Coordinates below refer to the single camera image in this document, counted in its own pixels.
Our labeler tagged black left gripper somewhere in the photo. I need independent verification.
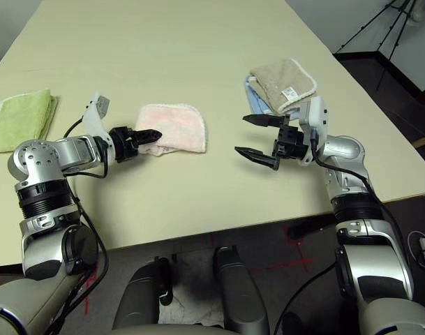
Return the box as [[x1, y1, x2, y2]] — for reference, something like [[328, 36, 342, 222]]
[[108, 126, 163, 164]]

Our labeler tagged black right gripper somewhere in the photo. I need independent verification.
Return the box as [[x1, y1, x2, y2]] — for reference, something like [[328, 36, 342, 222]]
[[234, 113, 310, 172]]

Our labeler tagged pink towel with white trim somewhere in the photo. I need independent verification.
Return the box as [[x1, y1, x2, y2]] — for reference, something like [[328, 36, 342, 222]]
[[135, 103, 208, 157]]

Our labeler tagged light blue folded towel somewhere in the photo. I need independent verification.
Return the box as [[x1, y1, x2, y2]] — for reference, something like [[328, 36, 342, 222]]
[[245, 75, 302, 121]]

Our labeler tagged beige folded towel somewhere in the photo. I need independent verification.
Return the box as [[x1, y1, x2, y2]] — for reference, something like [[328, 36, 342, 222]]
[[249, 58, 318, 113]]

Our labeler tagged green folded towel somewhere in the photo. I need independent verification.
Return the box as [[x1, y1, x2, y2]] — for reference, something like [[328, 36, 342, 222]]
[[0, 89, 59, 154]]

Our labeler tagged red floor tape cross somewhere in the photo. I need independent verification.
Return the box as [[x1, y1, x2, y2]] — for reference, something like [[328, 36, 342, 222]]
[[252, 226, 316, 273], [83, 267, 100, 313]]

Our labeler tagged grey right robot leg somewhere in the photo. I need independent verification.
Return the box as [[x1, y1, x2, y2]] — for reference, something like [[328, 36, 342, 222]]
[[213, 246, 271, 334]]

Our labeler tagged grey robot leg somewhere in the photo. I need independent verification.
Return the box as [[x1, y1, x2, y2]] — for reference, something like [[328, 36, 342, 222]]
[[112, 257, 174, 331], [213, 246, 271, 334]]

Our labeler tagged grey left robot leg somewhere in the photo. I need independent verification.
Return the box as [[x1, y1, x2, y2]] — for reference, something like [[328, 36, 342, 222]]
[[112, 257, 174, 331]]

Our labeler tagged black tripod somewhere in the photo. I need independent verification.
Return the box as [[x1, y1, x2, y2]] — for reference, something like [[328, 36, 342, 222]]
[[341, 0, 422, 91]]

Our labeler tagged beige robot torso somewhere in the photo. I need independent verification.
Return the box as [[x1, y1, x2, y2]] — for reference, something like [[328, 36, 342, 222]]
[[102, 323, 234, 335]]

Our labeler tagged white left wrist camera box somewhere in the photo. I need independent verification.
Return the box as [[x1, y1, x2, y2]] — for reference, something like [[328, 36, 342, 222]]
[[82, 91, 115, 165]]

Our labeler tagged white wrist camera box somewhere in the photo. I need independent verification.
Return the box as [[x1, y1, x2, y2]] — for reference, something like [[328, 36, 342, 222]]
[[297, 96, 329, 165], [82, 91, 115, 165]]

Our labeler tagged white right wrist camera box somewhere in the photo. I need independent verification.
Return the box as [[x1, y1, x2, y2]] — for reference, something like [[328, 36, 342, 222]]
[[297, 96, 329, 165]]

